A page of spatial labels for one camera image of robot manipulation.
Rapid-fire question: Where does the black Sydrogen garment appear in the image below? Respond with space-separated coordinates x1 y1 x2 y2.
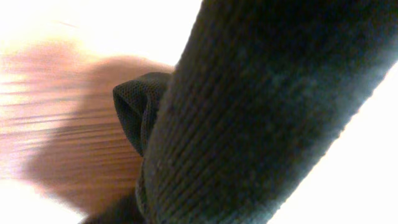
87 0 397 223

